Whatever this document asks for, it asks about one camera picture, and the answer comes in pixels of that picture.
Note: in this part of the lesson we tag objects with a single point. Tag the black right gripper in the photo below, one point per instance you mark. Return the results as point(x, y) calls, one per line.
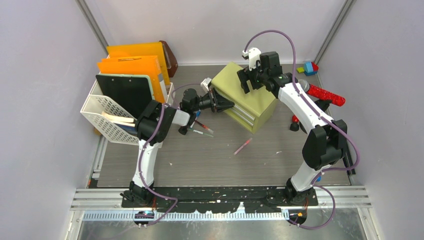
point(244, 75)

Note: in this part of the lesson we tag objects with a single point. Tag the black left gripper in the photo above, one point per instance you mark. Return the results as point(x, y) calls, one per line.
point(217, 101)

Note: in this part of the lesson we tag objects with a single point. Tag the green metal drawer cabinet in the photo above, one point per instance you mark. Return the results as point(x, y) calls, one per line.
point(252, 110)

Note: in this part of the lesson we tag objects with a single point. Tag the pink highlighter pen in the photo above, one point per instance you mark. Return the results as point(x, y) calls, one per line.
point(243, 146)

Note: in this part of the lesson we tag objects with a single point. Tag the black clipboard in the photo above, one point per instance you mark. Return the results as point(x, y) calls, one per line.
point(133, 92)

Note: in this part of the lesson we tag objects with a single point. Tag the Animal Farm blue book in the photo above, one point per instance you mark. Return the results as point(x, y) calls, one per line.
point(129, 129)

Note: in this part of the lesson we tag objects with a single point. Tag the white plastic file rack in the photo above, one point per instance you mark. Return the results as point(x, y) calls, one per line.
point(92, 108)

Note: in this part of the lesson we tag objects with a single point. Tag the Nineteen Eighty-Four dark book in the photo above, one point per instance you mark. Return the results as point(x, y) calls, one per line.
point(115, 118)

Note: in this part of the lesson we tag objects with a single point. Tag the red black stamp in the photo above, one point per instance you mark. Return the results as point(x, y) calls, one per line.
point(295, 124)
point(183, 130)

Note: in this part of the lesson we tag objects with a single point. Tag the thick orange binder folder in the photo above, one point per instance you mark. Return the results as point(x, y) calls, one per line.
point(138, 65)

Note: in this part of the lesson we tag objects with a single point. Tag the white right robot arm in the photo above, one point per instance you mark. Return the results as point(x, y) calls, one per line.
point(326, 141)

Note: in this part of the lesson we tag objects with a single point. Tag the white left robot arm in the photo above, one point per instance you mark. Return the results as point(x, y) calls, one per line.
point(152, 127)

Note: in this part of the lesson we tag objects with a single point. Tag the blue cap white marker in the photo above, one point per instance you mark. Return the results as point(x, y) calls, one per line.
point(196, 117)

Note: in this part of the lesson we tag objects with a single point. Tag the orange red marker pen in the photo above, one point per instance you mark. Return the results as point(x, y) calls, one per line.
point(204, 126)

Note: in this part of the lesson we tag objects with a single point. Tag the brown wooden object behind rack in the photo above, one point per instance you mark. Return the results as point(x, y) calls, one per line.
point(170, 59)

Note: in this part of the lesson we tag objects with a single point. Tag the colourful toy blocks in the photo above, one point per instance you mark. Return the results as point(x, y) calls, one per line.
point(309, 68)

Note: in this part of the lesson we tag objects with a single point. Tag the red glitter microphone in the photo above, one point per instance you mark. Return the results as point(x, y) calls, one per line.
point(321, 93)

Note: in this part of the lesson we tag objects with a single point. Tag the thin orange folder in rack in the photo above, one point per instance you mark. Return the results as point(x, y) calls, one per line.
point(141, 49)

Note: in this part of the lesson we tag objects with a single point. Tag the black handheld microphone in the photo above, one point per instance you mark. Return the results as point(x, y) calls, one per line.
point(348, 162)

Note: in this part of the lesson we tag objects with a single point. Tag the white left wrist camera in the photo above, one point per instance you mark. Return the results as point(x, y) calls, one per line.
point(206, 84)

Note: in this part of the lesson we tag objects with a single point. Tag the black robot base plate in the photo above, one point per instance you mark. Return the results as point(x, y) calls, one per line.
point(218, 200)

